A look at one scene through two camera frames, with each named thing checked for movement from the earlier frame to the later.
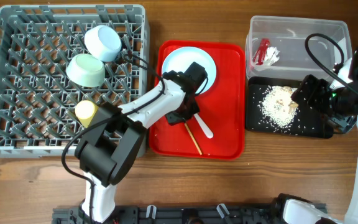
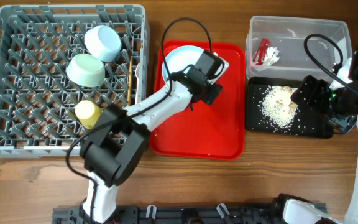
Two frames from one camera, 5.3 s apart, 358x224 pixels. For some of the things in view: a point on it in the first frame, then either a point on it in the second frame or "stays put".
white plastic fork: x=207 y=132 -> x=137 y=73
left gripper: x=173 y=118 -> x=211 y=95
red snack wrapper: x=260 y=56 stays put
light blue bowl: x=103 y=43 stays put
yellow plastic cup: x=85 y=111 stays put
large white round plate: x=180 y=59 stays put
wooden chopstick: x=193 y=139 -> x=129 y=81
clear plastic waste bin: x=275 y=47 stays put
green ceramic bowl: x=86 y=70 stays put
